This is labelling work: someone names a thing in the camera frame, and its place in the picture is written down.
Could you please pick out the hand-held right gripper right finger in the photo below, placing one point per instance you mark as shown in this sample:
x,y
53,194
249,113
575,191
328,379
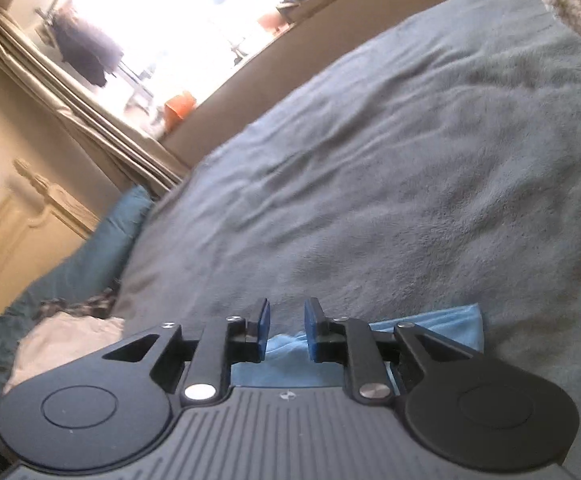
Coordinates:
x,y
311,330

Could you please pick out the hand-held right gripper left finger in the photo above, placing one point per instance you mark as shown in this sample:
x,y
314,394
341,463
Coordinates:
x,y
263,330

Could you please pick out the light blue t-shirt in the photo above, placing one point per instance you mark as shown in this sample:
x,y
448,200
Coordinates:
x,y
290,360

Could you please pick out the plaid cloth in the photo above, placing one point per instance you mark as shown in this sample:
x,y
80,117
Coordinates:
x,y
78,305

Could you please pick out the grey blanket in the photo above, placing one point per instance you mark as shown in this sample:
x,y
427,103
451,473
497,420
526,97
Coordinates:
x,y
395,160

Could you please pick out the teal pillow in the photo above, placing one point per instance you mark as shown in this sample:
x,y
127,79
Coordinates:
x,y
70,270

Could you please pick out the cream folded garment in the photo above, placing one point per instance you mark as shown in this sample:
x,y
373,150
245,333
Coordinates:
x,y
60,345

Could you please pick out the orange box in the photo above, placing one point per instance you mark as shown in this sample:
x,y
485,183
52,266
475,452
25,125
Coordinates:
x,y
179,105

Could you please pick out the ornate cream headboard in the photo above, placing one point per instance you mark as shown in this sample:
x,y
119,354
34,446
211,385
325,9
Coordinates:
x,y
20,230

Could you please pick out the beige curtain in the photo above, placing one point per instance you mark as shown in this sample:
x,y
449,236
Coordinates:
x,y
70,100

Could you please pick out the window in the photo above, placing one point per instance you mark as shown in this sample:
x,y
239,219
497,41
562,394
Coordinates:
x,y
170,35

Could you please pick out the dark hanging garment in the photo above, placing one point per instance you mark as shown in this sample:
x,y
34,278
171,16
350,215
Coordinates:
x,y
88,47

